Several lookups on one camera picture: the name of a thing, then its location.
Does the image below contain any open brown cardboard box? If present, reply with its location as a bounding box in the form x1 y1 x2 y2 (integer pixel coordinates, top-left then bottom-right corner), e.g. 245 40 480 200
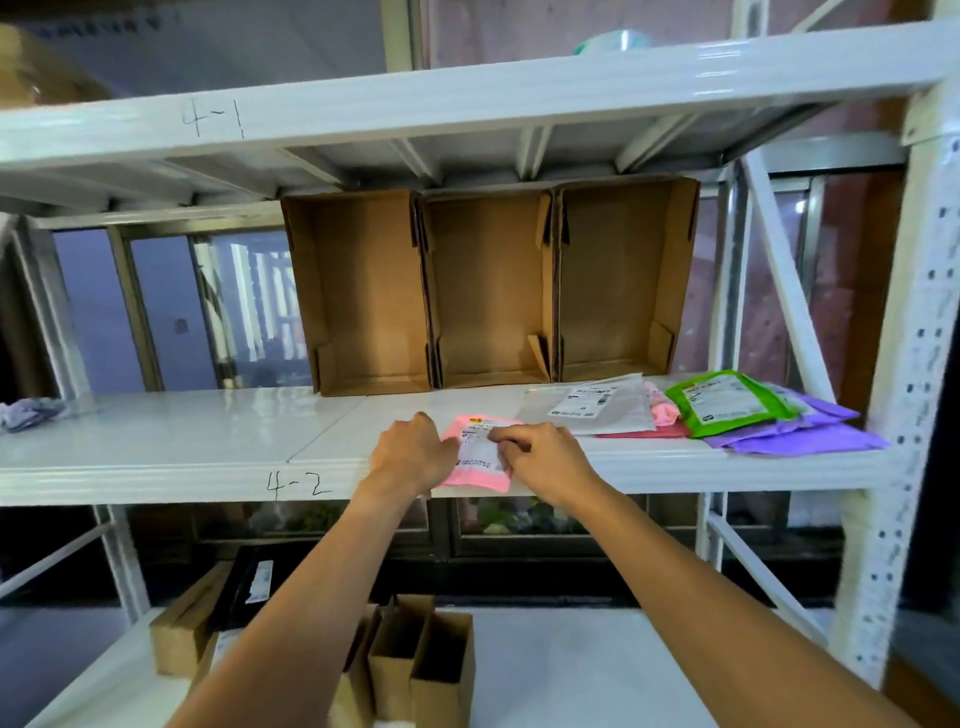
552 176 701 384
281 188 435 397
416 187 556 390

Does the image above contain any purple mailer bag front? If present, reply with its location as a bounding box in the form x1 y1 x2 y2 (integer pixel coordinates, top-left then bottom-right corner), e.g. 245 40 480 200
704 386 862 450

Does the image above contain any cardboard carton with white label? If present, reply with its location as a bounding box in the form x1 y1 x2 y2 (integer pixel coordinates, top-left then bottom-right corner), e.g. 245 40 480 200
187 628 245 695

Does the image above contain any person's right hand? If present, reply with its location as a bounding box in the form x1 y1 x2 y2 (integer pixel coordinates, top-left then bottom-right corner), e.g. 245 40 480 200
488 422 605 511

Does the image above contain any white metal shelf rack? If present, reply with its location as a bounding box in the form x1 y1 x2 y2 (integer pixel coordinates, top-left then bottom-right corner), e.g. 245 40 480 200
0 0 960 728

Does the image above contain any white mailer bag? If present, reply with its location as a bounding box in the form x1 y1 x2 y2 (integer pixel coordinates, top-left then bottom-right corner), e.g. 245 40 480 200
517 373 658 438

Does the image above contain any clear tape roll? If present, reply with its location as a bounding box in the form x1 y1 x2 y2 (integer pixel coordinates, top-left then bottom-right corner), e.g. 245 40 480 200
573 29 654 58

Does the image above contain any metal window frame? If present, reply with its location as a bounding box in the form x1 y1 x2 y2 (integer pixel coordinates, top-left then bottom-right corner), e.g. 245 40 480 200
48 224 313 395

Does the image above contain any person's left forearm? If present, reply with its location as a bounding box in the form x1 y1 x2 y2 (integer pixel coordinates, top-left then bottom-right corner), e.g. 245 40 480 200
168 487 421 728

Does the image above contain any person's left hand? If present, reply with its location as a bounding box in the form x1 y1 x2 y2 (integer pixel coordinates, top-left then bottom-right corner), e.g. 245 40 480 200
359 410 460 502

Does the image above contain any crumpled blue plastic film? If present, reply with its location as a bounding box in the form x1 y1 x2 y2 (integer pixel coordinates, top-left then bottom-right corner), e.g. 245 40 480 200
0 397 69 435

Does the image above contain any red mailer bag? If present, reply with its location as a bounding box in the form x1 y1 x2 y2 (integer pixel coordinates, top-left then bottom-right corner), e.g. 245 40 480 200
599 419 691 441

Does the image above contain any person's right forearm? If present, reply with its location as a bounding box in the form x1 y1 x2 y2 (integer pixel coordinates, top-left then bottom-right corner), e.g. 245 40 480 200
569 483 920 728

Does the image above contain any flat wrapped cardboard box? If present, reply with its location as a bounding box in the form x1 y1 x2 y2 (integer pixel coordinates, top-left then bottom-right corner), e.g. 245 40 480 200
0 22 115 112

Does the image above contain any black package with white label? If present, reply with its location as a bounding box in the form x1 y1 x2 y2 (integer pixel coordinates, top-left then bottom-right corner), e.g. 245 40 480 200
217 543 305 633

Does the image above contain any small pink packet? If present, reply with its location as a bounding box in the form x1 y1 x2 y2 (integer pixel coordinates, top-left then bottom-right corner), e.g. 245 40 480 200
438 416 524 495

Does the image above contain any green mailer bag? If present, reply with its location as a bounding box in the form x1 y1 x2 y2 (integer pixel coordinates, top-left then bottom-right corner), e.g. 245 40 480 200
665 369 802 440

